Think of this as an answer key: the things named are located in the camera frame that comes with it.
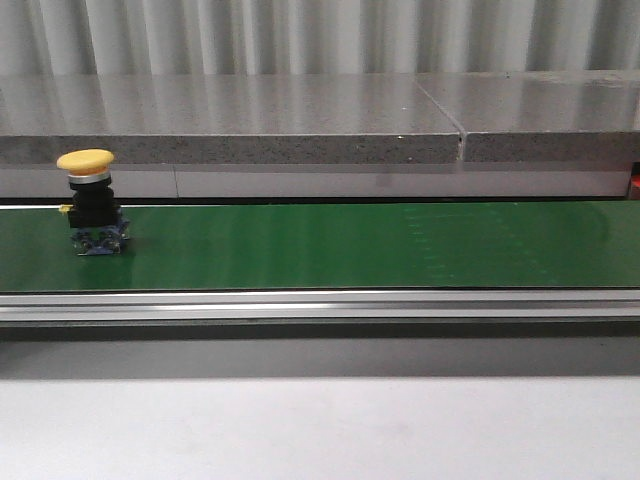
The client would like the grey stone counter slab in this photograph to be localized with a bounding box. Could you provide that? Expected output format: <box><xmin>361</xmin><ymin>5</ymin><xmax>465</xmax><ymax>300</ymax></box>
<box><xmin>416</xmin><ymin>70</ymin><xmax>639</xmax><ymax>169</ymax></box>
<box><xmin>1</xmin><ymin>74</ymin><xmax>460</xmax><ymax>166</ymax></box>

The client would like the white corrugated curtain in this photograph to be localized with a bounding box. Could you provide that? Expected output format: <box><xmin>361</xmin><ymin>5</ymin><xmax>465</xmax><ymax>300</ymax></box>
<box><xmin>1</xmin><ymin>1</ymin><xmax>639</xmax><ymax>75</ymax></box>

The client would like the white cabinet front panel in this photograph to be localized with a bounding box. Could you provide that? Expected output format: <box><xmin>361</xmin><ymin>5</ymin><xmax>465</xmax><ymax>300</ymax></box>
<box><xmin>0</xmin><ymin>162</ymin><xmax>630</xmax><ymax>200</ymax></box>

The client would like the red object at right edge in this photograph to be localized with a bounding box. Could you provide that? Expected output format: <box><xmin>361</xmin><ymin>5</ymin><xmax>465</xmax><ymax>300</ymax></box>
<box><xmin>628</xmin><ymin>162</ymin><xmax>640</xmax><ymax>200</ymax></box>

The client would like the grey stone counter slab right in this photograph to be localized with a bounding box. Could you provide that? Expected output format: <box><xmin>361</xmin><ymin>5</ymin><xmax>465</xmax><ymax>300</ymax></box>
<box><xmin>416</xmin><ymin>70</ymin><xmax>639</xmax><ymax>169</ymax></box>

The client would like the aluminium conveyor side rail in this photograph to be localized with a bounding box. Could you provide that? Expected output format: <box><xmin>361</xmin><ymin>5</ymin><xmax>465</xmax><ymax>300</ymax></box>
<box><xmin>1</xmin><ymin>289</ymin><xmax>639</xmax><ymax>326</ymax></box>

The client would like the green conveyor belt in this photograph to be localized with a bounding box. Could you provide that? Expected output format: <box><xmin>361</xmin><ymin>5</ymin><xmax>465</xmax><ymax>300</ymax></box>
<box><xmin>1</xmin><ymin>200</ymin><xmax>639</xmax><ymax>293</ymax></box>

